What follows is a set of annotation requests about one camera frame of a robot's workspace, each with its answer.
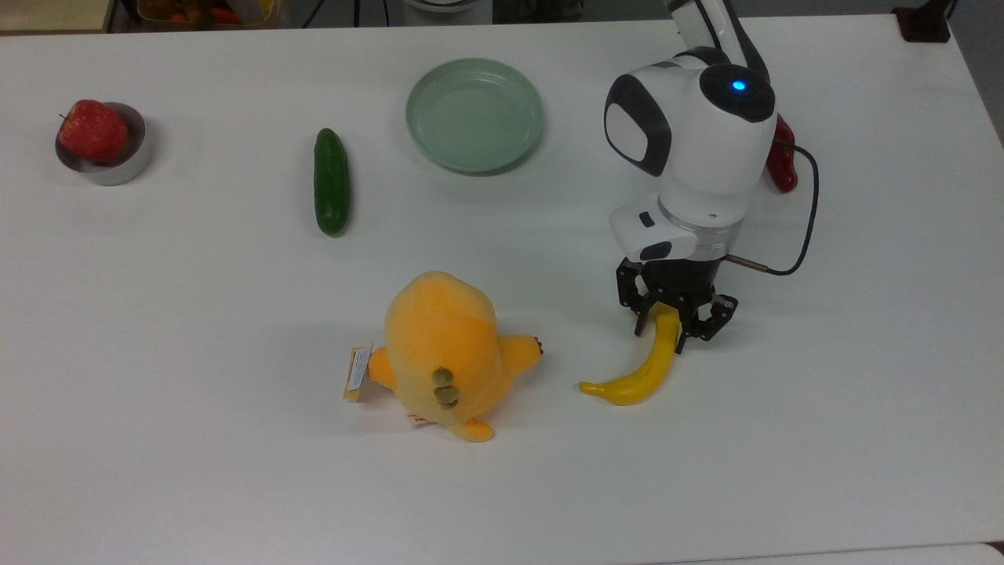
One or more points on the green cucumber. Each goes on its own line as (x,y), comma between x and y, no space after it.
(331,184)

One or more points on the red apple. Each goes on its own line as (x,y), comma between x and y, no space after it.
(92,129)

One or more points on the clear bin with produce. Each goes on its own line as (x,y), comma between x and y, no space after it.
(208,12)

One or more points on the orange plush toy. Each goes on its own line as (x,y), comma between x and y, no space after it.
(443,345)

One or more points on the yellow banana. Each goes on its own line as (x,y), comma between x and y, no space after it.
(639,384)

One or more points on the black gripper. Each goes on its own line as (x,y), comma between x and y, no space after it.
(681,278)

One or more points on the red chili pepper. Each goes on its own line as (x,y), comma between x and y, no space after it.
(784,169)

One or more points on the small metal bowl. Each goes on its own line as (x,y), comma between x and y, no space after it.
(129,169)

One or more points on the pale green plastic plate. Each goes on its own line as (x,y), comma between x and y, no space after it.
(474,118)

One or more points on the black clamp mount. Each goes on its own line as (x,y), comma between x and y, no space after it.
(924,23)

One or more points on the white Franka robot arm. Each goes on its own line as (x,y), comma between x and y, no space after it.
(706,157)

